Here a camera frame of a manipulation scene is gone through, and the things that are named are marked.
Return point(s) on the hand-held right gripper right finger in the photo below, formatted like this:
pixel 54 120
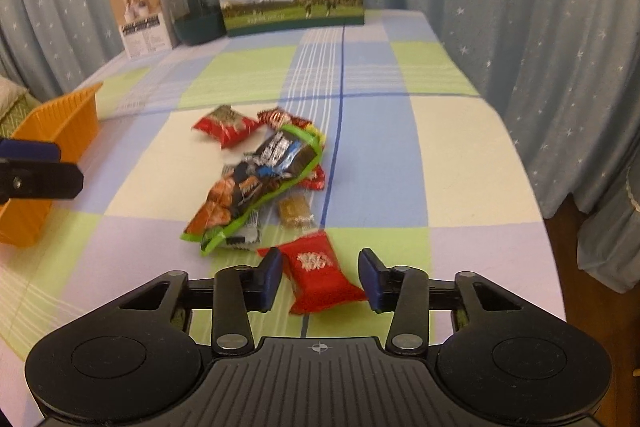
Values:
pixel 371 279

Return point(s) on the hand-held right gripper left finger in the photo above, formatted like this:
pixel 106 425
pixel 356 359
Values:
pixel 270 279

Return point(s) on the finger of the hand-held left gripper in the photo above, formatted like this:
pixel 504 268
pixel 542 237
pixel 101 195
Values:
pixel 35 179

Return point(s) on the red snack packet white print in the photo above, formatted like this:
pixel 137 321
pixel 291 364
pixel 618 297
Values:
pixel 320 274

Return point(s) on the orange plastic basket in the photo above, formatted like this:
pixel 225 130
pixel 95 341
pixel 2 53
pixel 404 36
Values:
pixel 65 127

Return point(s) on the dark red candy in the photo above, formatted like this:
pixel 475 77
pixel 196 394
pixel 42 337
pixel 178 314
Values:
pixel 274 118

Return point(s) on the small silver snack packet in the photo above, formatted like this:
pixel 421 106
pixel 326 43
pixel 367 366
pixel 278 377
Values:
pixel 250 232

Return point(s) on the brown wrapped candy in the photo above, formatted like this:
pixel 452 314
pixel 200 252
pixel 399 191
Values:
pixel 295 211

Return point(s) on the green cushion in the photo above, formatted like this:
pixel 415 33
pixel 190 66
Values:
pixel 12 107

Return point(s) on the large green-edged snack bag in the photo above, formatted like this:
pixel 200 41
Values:
pixel 250 192

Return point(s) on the small red snack packet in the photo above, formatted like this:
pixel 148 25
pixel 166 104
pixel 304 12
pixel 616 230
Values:
pixel 314 179

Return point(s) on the plaid bedsheet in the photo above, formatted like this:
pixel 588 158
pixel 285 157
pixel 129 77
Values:
pixel 400 147

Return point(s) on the red snack packet brown print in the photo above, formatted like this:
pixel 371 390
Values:
pixel 225 124

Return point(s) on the white and grey cardboard box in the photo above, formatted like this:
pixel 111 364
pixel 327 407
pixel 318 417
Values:
pixel 142 22

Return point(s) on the dark green appliance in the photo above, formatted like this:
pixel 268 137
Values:
pixel 197 12

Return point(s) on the teal cloth cover lace trim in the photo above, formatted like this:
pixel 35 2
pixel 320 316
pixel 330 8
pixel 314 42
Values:
pixel 612 227

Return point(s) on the blue star-print curtain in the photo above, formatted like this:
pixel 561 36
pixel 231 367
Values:
pixel 500 7

